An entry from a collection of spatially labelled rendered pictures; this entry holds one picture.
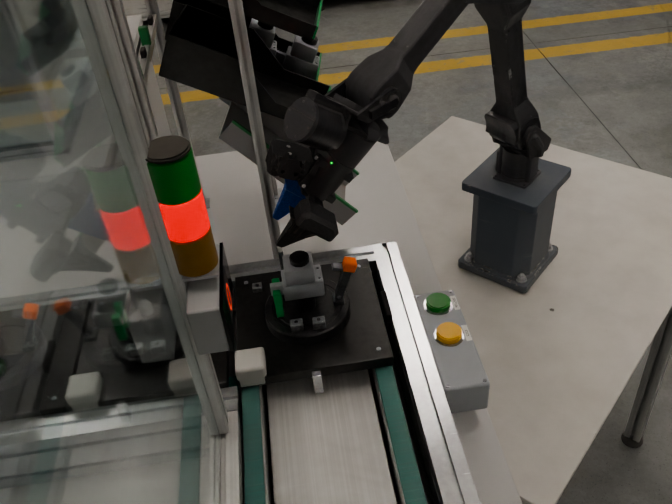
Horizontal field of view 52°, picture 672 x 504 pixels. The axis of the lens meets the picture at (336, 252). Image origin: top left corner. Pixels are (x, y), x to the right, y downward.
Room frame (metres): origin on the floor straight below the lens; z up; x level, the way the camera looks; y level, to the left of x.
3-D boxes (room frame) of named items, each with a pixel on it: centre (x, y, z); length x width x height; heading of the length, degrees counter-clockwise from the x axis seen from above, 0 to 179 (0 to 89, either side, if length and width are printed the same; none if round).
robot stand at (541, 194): (1.02, -0.34, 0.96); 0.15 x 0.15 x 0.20; 48
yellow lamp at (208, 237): (0.62, 0.16, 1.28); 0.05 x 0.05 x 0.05
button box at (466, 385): (0.74, -0.16, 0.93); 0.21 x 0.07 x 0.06; 4
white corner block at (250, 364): (0.71, 0.15, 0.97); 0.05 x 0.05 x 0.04; 4
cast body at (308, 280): (0.81, 0.07, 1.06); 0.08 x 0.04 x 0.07; 94
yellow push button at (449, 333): (0.74, -0.16, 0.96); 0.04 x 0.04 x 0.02
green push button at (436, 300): (0.81, -0.16, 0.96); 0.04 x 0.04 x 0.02
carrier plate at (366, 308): (0.81, 0.06, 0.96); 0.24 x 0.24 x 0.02; 4
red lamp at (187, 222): (0.62, 0.16, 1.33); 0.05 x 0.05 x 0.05
